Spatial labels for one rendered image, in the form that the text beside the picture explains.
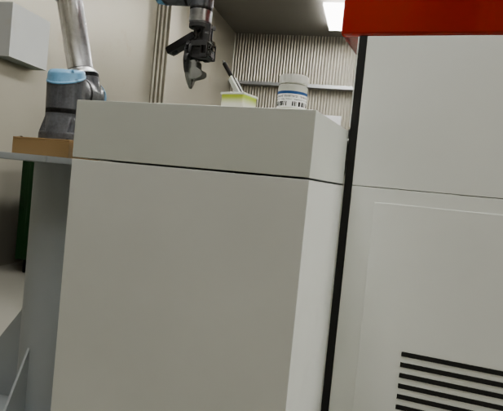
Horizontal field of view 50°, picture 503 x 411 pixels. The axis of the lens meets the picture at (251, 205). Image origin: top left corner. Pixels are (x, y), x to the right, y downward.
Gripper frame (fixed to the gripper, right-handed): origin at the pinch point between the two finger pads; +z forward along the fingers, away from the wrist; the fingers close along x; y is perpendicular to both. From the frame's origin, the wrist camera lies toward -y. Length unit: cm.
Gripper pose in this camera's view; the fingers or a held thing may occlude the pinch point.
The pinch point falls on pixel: (188, 85)
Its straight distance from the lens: 188.1
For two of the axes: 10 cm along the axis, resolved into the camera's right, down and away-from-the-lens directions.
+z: -1.0, 9.9, 0.4
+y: 9.3, 1.0, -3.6
